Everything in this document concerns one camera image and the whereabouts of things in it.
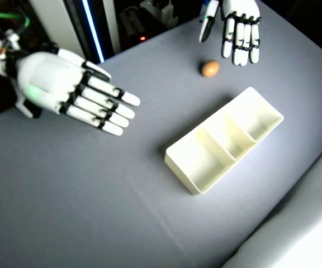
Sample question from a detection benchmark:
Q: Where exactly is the green cable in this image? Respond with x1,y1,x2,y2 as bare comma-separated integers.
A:
0,9,31,30

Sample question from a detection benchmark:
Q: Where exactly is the white plastic bracket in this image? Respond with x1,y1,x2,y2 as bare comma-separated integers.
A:
140,0,179,28

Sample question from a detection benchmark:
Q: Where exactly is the white three-well tray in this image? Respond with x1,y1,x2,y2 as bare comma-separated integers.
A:
164,86,285,195

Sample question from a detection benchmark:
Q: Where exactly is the white cabinet with blue light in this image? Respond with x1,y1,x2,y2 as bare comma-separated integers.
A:
29,0,121,64

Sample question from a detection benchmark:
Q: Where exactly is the brown egg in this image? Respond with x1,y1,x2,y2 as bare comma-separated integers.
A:
200,59,220,77

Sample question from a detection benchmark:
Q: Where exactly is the black device with red light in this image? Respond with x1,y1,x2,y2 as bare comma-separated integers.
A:
119,5,164,51

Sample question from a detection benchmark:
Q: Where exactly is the grey table cloth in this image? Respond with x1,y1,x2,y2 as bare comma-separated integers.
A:
0,4,322,268

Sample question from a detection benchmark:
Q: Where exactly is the large white surface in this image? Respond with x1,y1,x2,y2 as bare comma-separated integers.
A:
222,142,322,268

